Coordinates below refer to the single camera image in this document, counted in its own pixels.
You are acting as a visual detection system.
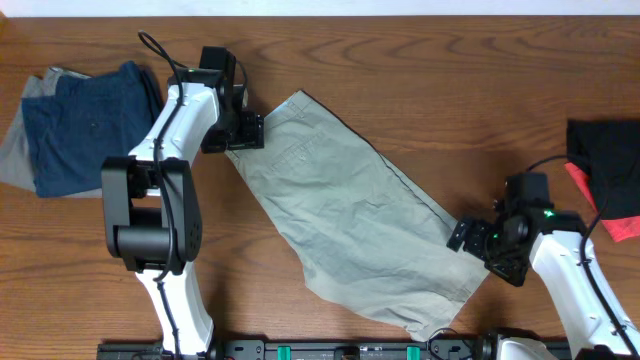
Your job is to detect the right green rail clamp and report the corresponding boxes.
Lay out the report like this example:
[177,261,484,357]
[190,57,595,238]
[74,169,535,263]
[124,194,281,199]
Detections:
[406,346,421,360]

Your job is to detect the black folded garment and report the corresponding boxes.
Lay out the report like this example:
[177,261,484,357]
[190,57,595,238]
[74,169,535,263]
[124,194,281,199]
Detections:
[566,120,639,220]

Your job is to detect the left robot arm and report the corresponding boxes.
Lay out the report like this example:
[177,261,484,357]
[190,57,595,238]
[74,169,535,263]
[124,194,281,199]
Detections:
[101,47,264,359]

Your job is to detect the green rail clamp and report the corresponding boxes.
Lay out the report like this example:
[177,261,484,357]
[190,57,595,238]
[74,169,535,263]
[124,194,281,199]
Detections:
[406,346,421,360]
[277,346,292,360]

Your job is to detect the red orange folded garment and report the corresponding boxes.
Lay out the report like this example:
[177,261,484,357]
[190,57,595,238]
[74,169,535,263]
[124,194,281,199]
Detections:
[564,162,639,242]

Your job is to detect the grey folded garment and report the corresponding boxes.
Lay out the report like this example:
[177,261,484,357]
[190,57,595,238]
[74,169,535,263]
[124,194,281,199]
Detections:
[1,67,91,192]

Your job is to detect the black mounting rail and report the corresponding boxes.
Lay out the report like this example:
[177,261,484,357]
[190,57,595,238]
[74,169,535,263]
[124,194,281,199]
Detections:
[96,338,572,360]

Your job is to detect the navy blue folded shorts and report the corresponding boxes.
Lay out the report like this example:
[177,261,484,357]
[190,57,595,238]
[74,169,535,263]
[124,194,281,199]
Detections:
[21,61,161,198]

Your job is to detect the left green rail clamp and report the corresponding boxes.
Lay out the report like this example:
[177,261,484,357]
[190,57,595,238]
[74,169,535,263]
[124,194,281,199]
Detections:
[277,346,292,360]

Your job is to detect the khaki shorts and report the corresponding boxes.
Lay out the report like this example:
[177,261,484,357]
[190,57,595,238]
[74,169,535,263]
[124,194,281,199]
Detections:
[228,91,487,341]

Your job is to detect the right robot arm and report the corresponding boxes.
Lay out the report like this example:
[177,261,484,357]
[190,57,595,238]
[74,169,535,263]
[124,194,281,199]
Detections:
[447,172,639,359]

